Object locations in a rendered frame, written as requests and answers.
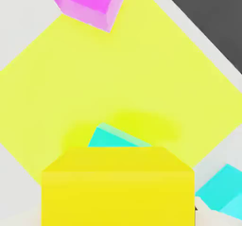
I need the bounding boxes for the small yellow cube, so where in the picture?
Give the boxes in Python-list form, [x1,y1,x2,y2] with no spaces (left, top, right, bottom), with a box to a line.
[41,146,196,226]

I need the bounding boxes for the small cyan cube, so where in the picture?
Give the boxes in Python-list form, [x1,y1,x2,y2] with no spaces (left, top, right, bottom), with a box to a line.
[195,163,242,221]
[87,122,152,148]

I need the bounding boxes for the large yellow box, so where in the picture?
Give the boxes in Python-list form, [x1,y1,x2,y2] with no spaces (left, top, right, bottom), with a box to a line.
[0,0,242,185]

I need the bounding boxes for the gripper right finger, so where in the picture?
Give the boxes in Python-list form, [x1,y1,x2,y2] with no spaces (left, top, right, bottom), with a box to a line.
[194,196,242,226]

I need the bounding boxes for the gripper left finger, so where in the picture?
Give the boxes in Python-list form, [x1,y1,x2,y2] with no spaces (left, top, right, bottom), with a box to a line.
[0,201,42,226]

